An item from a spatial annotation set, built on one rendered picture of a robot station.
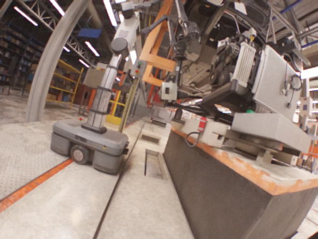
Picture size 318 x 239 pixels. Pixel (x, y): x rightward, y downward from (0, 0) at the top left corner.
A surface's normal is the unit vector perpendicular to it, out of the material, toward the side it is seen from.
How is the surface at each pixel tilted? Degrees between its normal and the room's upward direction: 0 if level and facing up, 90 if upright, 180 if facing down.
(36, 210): 0
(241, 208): 90
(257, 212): 90
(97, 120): 90
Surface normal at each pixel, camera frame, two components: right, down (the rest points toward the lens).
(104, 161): 0.11, 0.04
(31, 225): 0.29, -0.96
